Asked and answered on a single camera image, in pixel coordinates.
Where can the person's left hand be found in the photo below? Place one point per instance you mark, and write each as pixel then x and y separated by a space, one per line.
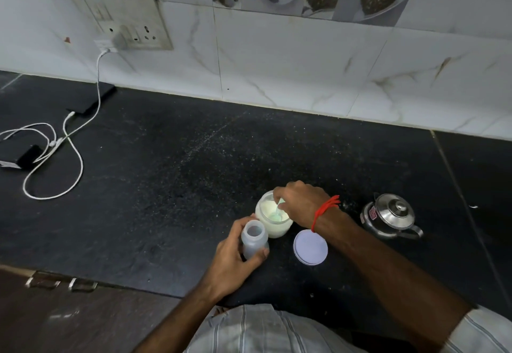
pixel 228 260

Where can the person's right hand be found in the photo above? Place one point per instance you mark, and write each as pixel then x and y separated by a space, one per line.
pixel 306 202

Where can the small green measuring scoop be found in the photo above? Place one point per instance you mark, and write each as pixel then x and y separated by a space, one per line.
pixel 276 216

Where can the clear plastic baby bottle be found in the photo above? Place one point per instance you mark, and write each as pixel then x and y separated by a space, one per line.
pixel 254 236

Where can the glass milk powder jar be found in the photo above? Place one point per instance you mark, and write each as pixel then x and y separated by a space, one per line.
pixel 272 228

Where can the lilac jar lid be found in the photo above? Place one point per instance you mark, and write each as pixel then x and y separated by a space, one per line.
pixel 310 248

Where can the small steel pot with lid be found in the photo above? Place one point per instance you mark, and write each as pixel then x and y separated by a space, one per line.
pixel 390 214

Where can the person's right forearm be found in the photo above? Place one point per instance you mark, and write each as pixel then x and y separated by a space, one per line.
pixel 400 284

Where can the person's left forearm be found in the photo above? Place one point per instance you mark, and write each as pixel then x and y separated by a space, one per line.
pixel 180 320

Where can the grey striped shirt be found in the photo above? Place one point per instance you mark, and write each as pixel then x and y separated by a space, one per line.
pixel 260 332

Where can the dark wooden cabinet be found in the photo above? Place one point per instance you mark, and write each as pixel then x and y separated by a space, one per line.
pixel 80 324

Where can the black phone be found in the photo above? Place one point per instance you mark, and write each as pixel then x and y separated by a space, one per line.
pixel 96 98

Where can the black power adapter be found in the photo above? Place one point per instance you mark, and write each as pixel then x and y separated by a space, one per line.
pixel 24 156

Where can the white charger plug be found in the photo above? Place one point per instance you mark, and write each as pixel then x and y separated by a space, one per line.
pixel 110 42

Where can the grey wall socket plate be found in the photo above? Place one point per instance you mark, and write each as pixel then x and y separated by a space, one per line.
pixel 128 9

